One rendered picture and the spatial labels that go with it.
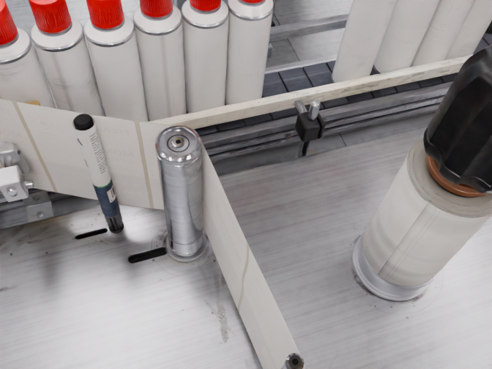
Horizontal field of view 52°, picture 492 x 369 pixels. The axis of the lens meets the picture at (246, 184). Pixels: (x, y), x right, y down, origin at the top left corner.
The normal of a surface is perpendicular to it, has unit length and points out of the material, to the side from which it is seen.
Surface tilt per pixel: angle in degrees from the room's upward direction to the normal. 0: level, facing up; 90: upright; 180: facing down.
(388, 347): 0
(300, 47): 0
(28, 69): 90
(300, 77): 0
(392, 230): 88
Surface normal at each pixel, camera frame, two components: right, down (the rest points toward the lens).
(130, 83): 0.61, 0.69
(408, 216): -0.82, 0.42
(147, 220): 0.07, -0.55
